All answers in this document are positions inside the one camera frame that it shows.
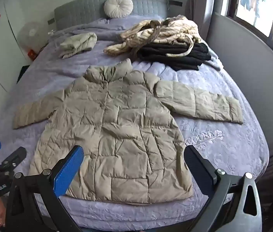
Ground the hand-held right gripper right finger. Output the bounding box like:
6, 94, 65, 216
183, 146, 260, 232

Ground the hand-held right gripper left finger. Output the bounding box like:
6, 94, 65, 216
5, 145, 85, 232

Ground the beige puffer jacket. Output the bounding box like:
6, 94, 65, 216
13, 58, 244, 204

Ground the person's left hand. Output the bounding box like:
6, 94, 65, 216
0, 198, 7, 228

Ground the lavender embossed bed blanket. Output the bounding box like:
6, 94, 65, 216
0, 14, 271, 230

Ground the small red box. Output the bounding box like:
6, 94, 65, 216
26, 49, 37, 61

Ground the black knitted garment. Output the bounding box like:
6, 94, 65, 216
136, 42, 212, 72

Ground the white standing fan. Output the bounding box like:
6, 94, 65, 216
18, 22, 48, 54

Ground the folded cream puffer jacket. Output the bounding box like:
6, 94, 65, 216
59, 32, 98, 60

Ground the beige striped garment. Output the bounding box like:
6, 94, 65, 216
103, 15, 202, 60

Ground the round cream cushion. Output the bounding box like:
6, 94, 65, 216
103, 0, 134, 19

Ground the window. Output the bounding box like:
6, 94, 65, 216
220, 0, 273, 58

